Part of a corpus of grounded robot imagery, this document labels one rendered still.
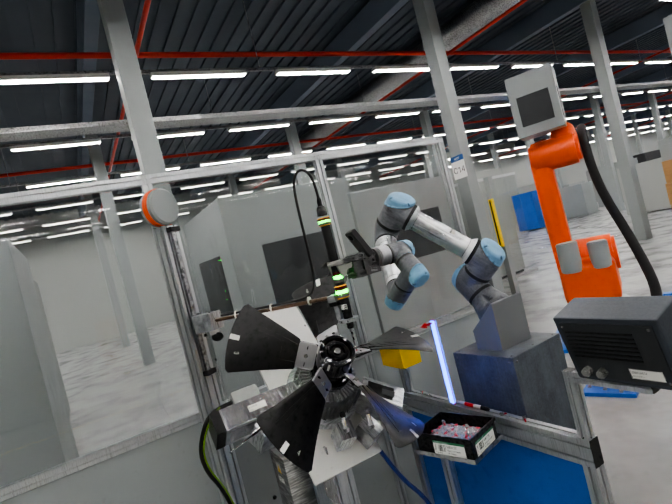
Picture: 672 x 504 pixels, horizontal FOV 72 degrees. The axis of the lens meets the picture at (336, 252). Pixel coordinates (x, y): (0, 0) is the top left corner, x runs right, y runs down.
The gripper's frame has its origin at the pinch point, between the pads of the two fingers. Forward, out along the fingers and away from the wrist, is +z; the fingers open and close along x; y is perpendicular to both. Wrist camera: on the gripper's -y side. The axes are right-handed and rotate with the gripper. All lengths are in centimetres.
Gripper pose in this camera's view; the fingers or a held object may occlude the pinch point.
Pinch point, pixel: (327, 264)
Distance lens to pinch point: 157.7
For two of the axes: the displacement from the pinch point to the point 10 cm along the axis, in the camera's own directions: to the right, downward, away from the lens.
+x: -4.7, 1.1, 8.8
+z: -8.5, 2.1, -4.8
